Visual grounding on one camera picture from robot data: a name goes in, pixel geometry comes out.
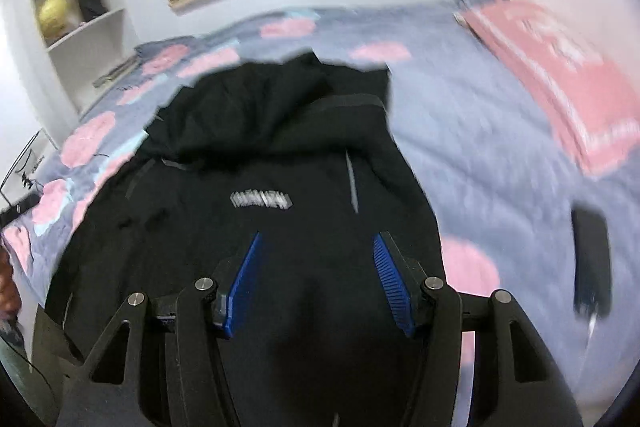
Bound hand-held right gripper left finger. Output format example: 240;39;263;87
60;231;263;427

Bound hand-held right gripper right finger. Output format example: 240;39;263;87
372;231;583;427

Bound black hooded jacket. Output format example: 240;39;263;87
45;49;446;427

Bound grey floral blanket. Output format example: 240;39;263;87
2;4;640;408

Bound reddish brown object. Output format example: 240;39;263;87
0;247;22;333

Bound flat grey books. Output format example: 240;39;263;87
92;57;141;88

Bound pink pillow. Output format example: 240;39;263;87
455;0;640;178

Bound black box on shelf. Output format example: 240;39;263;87
77;0;108;22

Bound yellow globe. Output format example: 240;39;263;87
39;0;71;38

